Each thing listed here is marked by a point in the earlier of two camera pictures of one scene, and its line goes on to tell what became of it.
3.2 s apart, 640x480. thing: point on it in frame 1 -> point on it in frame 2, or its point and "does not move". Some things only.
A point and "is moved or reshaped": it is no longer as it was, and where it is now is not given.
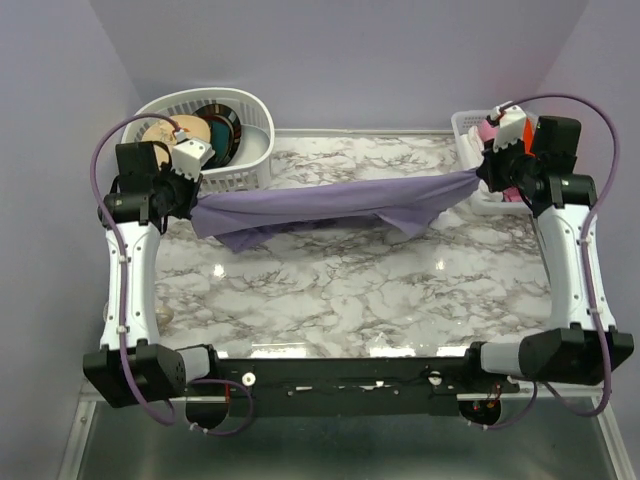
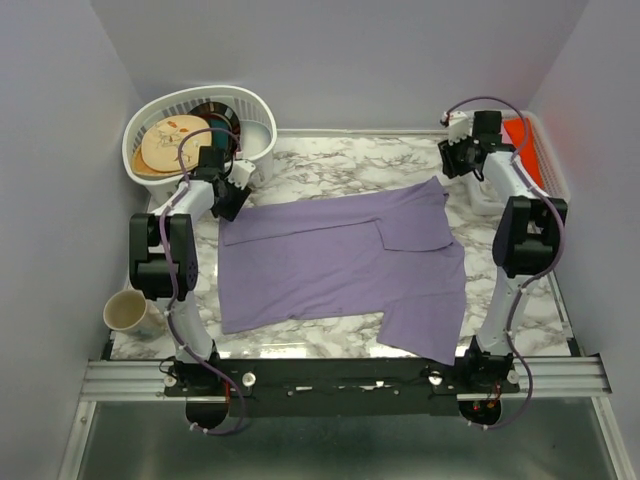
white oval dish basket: x=256 y=119 does not move
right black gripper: x=488 y=169 -> x=446 y=151
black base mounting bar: x=344 y=386 does not move
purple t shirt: x=233 y=219 is moved or reshaped
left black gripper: x=192 y=190 -> x=230 y=210
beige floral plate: x=163 y=130 does not move
